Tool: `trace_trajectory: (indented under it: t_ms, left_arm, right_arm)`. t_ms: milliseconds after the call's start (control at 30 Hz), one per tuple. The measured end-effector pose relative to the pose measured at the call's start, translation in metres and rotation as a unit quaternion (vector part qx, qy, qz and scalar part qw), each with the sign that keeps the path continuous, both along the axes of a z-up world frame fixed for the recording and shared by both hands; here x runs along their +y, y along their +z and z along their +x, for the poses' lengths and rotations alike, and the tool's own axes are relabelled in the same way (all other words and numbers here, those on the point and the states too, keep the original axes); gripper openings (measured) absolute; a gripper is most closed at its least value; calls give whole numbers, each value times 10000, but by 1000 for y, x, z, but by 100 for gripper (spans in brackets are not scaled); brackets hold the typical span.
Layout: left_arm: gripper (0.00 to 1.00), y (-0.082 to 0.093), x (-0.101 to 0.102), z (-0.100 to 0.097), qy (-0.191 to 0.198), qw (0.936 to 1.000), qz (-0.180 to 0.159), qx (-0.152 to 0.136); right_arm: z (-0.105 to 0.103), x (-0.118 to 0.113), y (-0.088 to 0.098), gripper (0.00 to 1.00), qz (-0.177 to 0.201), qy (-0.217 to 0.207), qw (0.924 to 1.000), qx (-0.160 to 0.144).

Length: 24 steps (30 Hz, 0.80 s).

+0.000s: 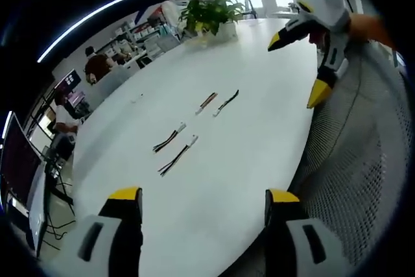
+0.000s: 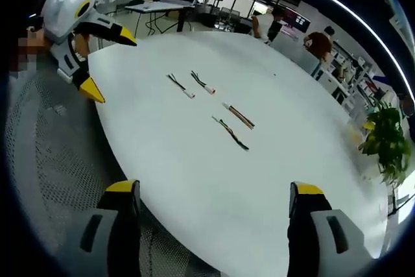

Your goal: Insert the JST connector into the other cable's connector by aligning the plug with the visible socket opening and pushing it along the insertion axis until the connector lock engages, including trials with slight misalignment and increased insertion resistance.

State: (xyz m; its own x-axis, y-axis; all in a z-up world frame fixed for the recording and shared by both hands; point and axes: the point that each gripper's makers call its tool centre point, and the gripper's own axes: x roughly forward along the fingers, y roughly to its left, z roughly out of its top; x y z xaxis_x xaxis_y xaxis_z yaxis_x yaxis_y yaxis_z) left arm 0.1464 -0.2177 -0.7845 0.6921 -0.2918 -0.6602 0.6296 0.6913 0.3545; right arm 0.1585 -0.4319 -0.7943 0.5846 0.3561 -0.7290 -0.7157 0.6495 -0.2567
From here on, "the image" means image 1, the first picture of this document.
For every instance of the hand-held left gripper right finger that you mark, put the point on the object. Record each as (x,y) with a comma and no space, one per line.
(291,244)

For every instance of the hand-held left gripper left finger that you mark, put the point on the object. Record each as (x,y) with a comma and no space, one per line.
(107,241)

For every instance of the white plant pot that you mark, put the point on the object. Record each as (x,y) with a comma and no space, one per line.
(228,30)

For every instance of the white side desk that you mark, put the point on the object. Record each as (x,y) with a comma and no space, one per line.
(37,212)

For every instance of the white mesh chair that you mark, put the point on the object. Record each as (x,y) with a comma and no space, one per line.
(360,147)

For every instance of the green potted plant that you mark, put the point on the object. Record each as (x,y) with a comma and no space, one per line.
(207,11)

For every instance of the dark computer monitor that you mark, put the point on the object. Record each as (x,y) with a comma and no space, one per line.
(17,163)

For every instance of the shelves with boxes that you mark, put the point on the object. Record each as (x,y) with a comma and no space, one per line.
(146,35)

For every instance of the small lit monitor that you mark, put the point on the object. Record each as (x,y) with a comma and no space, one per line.
(70,79)

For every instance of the curved ceiling light strip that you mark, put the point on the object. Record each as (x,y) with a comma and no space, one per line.
(107,7)

